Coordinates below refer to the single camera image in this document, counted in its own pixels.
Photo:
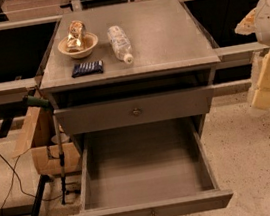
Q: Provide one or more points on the brass upper drawer knob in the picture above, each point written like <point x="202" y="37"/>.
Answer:
<point x="136" y="112"/>

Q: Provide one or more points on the green handled grabber stick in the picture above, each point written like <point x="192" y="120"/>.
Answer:
<point x="32" y="101"/>

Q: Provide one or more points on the black stand leg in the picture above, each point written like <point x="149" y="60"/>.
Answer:
<point x="34" y="212"/>

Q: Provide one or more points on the grey drawer cabinet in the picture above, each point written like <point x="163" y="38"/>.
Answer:
<point x="170" y="54"/>

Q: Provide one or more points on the open grey drawer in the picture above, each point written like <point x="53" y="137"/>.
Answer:
<point x="158" y="167"/>

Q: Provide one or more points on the closed grey upper drawer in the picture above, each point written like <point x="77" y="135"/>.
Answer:
<point x="116" y="114"/>

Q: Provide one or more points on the beige ceramic bowl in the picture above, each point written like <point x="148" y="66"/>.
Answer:
<point x="91" y="41"/>

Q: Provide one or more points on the dark blue snack bar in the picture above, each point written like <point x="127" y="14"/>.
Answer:
<point x="85" y="69"/>

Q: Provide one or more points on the clear plastic water bottle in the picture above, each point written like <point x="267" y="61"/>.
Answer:
<point x="120" y="44"/>

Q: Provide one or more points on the crumpled gold foil bag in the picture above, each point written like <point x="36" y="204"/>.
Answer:
<point x="75" y="39"/>

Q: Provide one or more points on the cardboard box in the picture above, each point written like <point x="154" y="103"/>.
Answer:
<point x="37" y="137"/>

